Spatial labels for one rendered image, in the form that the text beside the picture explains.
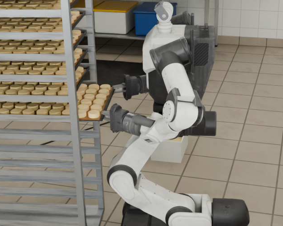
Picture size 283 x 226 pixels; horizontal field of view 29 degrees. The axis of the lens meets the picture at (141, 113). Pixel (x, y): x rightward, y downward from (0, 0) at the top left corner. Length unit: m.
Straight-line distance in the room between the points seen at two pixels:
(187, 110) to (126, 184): 0.72
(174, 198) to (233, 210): 0.28
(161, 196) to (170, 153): 1.10
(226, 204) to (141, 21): 3.43
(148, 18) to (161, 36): 3.51
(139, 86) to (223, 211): 0.72
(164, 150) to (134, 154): 1.20
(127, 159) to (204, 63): 0.60
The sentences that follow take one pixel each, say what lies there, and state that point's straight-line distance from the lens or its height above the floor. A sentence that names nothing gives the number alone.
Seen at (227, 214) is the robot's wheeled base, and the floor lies 0.32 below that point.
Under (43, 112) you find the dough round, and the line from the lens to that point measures 2.41.
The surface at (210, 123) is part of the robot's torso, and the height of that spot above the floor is 0.79.
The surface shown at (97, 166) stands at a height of 0.41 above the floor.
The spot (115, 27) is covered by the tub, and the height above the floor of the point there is 0.31.
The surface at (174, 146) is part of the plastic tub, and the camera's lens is 3.72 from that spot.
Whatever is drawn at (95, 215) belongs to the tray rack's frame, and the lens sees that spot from 3.00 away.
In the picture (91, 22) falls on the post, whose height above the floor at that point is 1.18.
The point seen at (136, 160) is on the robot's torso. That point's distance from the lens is 2.57.
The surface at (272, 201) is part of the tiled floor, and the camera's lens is 3.42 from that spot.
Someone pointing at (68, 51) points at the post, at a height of 1.18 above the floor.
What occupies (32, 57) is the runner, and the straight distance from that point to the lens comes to 2.28.
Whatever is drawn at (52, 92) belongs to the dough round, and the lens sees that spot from 2.37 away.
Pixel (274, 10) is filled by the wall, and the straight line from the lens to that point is 6.23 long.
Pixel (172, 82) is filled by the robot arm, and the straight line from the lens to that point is 2.02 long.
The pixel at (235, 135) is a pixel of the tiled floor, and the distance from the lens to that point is 4.18.
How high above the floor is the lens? 1.82
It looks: 24 degrees down
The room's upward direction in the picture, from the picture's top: 1 degrees counter-clockwise
